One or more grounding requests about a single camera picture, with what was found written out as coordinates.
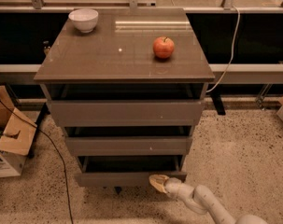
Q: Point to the open cardboard box left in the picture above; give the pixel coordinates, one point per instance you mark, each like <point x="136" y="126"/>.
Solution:
<point x="17" y="133"/>

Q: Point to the red apple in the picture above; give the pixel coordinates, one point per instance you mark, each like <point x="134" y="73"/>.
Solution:
<point x="163" y="47"/>

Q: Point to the white ceramic bowl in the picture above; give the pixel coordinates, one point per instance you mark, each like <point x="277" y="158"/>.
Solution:
<point x="85" y="20"/>

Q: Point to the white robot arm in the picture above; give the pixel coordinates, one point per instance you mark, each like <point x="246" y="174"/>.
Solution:
<point x="200" y="200"/>

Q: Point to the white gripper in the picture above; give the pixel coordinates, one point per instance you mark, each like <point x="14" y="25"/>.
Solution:
<point x="173" y="185"/>

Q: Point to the grey top drawer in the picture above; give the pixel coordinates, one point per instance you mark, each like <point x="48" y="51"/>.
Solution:
<point x="115" y="105"/>

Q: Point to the grey middle drawer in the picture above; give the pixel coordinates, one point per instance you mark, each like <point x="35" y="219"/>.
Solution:
<point x="129" y="141"/>

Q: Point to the grey drawer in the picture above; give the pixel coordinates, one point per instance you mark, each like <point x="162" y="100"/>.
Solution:
<point x="129" y="141"/>
<point x="115" y="105"/>
<point x="127" y="171"/>

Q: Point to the grey bottom drawer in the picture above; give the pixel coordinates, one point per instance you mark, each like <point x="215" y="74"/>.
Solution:
<point x="127" y="171"/>

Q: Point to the grey drawer cabinet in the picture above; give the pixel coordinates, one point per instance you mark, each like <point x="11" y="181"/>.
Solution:
<point x="120" y="51"/>

